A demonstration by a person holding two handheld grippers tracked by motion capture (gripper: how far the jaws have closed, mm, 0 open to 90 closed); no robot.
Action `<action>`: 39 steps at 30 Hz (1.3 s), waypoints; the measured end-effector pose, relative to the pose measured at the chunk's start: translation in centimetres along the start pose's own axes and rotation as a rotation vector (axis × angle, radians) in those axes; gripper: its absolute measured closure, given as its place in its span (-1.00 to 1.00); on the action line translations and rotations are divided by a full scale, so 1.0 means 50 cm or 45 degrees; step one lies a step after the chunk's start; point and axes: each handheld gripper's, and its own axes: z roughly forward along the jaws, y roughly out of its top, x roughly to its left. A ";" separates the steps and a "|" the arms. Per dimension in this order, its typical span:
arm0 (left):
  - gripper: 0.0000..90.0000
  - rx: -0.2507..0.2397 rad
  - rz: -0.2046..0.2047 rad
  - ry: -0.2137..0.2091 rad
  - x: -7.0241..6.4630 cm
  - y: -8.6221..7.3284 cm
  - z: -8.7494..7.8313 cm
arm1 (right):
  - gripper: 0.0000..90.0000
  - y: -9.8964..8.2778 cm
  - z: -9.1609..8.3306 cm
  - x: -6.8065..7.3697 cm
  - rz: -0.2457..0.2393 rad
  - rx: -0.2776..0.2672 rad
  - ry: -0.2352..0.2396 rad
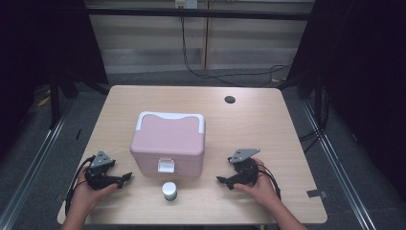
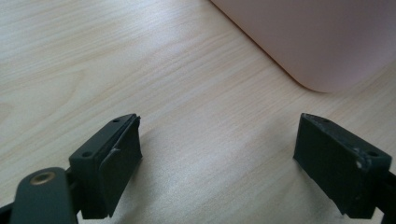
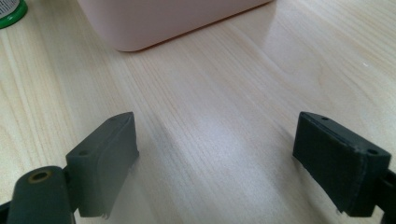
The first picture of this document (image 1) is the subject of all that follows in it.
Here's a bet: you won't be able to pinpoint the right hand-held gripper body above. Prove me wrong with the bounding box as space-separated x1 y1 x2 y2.
229 149 260 187

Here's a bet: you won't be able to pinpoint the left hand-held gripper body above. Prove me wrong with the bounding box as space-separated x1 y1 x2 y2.
84 150 124 192

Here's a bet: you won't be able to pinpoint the small white-lidded jar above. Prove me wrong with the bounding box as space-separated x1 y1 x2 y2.
161 181 179 202

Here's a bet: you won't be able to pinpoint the pink storage box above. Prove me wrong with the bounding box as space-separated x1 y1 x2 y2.
129 110 206 178

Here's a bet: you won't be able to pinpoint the person's right hand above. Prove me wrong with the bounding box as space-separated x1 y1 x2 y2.
234 158 282 209

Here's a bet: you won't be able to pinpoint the person's left hand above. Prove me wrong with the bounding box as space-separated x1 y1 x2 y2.
71 168 120 213

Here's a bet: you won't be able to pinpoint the black metal stand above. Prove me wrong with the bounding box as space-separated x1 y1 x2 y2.
47 71 111 130

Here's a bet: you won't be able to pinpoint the yellow floor tape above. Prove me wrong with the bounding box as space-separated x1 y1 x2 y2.
36 95 52 107

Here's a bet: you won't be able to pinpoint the black curtain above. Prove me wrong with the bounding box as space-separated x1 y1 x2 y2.
0 0 109 157
285 0 406 196

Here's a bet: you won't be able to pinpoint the black horizontal bar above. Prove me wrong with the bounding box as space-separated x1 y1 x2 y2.
85 7 312 22

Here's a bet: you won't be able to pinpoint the right hand-held gripper cable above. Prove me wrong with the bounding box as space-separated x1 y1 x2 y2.
258 168 282 201

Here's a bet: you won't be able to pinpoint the hand-held gripper cable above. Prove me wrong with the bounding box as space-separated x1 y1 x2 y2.
64 154 97 217
258 168 282 201

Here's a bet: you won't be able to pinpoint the left hand-held gripper cable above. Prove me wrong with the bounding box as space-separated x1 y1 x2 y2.
64 154 97 217

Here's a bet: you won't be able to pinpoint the metal floor rail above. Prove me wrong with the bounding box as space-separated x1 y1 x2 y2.
0 95 76 230
301 99 378 230

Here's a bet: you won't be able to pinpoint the black floor cables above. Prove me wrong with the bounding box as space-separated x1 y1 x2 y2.
298 126 327 153

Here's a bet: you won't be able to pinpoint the black wall cable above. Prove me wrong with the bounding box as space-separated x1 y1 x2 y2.
179 16 292 88

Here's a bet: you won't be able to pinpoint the white wall socket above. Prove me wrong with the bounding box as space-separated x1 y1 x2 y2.
174 0 199 10

